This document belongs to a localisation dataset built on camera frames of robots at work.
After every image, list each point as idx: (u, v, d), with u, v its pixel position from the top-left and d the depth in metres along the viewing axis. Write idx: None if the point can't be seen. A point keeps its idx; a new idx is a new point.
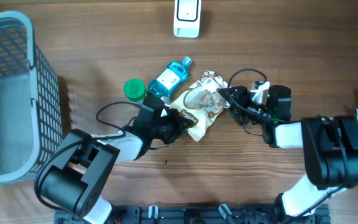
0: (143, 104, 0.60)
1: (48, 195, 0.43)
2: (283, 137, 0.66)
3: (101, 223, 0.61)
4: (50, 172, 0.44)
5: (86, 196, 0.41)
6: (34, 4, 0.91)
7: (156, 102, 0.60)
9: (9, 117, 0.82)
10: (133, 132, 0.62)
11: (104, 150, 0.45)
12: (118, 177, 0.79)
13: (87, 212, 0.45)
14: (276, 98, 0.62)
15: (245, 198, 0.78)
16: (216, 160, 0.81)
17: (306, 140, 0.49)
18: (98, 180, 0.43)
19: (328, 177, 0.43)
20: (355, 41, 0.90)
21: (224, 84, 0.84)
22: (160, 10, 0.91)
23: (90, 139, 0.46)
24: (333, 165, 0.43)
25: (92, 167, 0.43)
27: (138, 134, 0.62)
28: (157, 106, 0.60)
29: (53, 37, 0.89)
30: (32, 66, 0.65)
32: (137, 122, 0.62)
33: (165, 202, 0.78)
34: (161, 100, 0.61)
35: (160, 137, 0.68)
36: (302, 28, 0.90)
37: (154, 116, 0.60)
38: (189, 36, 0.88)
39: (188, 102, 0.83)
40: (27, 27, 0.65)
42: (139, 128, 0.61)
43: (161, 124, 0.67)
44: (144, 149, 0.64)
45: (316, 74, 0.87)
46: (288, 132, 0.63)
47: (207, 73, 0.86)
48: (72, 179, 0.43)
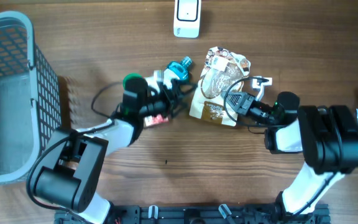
0: (125, 89, 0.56)
1: (43, 191, 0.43)
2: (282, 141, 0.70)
3: (102, 220, 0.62)
4: (43, 172, 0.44)
5: (84, 188, 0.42)
6: (34, 4, 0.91)
7: (140, 87, 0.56)
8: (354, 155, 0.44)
9: (9, 117, 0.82)
10: (122, 118, 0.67)
11: (93, 143, 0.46)
12: (118, 177, 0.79)
13: (86, 207, 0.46)
14: (283, 107, 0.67)
15: (245, 197, 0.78)
16: (217, 160, 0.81)
17: (302, 127, 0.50)
18: (92, 171, 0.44)
19: (324, 160, 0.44)
20: (355, 41, 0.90)
21: (232, 56, 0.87)
22: (160, 10, 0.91)
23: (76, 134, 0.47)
24: (329, 147, 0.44)
25: (83, 161, 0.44)
27: (128, 120, 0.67)
28: (140, 89, 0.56)
29: (53, 37, 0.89)
30: (32, 66, 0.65)
32: (123, 109, 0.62)
33: (165, 202, 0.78)
34: (145, 83, 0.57)
35: (151, 113, 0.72)
36: (302, 28, 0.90)
37: (138, 101, 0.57)
38: (189, 36, 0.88)
39: (206, 89, 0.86)
40: (27, 27, 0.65)
42: (127, 114, 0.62)
43: (151, 102, 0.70)
44: (136, 133, 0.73)
45: (316, 74, 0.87)
46: (286, 134, 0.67)
47: (212, 52, 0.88)
48: (68, 174, 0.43)
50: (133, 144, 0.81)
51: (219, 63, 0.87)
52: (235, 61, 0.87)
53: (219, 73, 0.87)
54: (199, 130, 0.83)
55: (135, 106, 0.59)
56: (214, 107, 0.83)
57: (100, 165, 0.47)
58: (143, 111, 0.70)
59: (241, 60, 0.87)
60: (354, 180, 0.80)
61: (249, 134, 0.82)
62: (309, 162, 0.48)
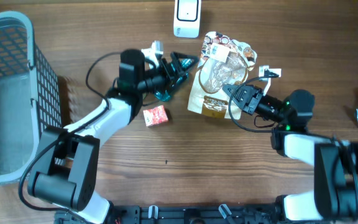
0: (120, 62, 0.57)
1: (41, 195, 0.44)
2: (290, 149, 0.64)
3: (101, 219, 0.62)
4: (38, 176, 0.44)
5: (80, 188, 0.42)
6: (34, 4, 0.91)
7: (135, 58, 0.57)
8: None
9: (8, 117, 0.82)
10: (119, 95, 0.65)
11: (84, 143, 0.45)
12: (118, 177, 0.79)
13: (86, 204, 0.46)
14: (292, 110, 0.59)
15: (245, 198, 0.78)
16: (217, 160, 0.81)
17: (317, 168, 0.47)
18: (87, 171, 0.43)
19: (337, 212, 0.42)
20: (355, 41, 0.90)
21: (232, 43, 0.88)
22: (160, 10, 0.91)
23: (67, 135, 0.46)
24: (344, 199, 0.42)
25: (78, 162, 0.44)
27: (125, 98, 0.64)
28: (135, 61, 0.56)
29: (53, 37, 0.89)
30: (32, 66, 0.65)
32: (120, 84, 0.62)
33: (165, 202, 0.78)
34: (140, 55, 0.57)
35: (151, 89, 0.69)
36: (302, 28, 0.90)
37: (135, 74, 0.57)
38: (189, 36, 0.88)
39: (206, 80, 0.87)
40: (27, 28, 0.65)
42: (124, 88, 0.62)
43: (149, 78, 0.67)
44: (135, 109, 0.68)
45: (316, 74, 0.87)
46: (296, 144, 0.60)
47: (211, 40, 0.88)
48: (63, 175, 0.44)
50: (133, 144, 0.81)
51: (219, 50, 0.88)
52: (237, 50, 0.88)
53: (218, 63, 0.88)
54: (200, 131, 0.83)
55: (131, 79, 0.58)
56: (214, 102, 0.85)
57: (96, 163, 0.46)
58: (142, 86, 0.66)
59: (243, 48, 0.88)
60: None
61: (249, 135, 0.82)
62: (320, 207, 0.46)
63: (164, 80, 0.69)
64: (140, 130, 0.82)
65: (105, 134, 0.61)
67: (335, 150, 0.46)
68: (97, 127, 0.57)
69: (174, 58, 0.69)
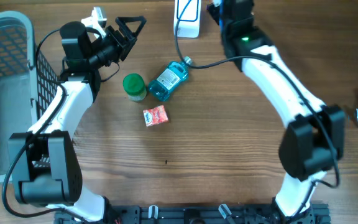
0: (62, 40, 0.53)
1: (32, 201, 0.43)
2: (249, 73, 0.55)
3: (100, 216, 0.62)
4: (22, 185, 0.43)
5: (68, 182, 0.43)
6: (35, 5, 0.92)
7: (76, 28, 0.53)
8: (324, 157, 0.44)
9: (8, 118, 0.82)
10: (72, 75, 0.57)
11: (52, 138, 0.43)
12: (118, 177, 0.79)
13: (79, 192, 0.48)
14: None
15: (245, 198, 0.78)
16: (217, 160, 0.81)
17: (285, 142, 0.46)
18: (68, 165, 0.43)
19: (306, 170, 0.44)
20: (354, 41, 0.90)
21: None
22: (160, 10, 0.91)
23: (33, 136, 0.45)
24: (315, 160, 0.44)
25: (54, 162, 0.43)
27: (79, 74, 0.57)
28: (78, 33, 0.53)
29: (53, 37, 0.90)
30: (32, 66, 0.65)
32: (70, 63, 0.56)
33: (165, 202, 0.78)
34: (81, 26, 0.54)
35: (105, 63, 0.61)
36: (301, 28, 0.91)
37: (81, 46, 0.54)
38: (188, 36, 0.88)
39: None
40: (27, 27, 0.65)
42: (75, 68, 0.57)
43: (99, 50, 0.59)
44: (95, 84, 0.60)
45: (316, 73, 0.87)
46: (262, 79, 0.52)
47: None
48: (47, 174, 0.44)
50: (133, 144, 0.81)
51: None
52: None
53: None
54: (199, 131, 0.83)
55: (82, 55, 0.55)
56: None
57: (73, 154, 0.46)
58: (94, 60, 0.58)
59: None
60: (354, 180, 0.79)
61: (248, 134, 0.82)
62: (289, 168, 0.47)
63: (117, 49, 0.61)
64: (140, 130, 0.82)
65: (73, 122, 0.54)
67: (307, 127, 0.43)
68: (61, 121, 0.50)
69: (120, 24, 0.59)
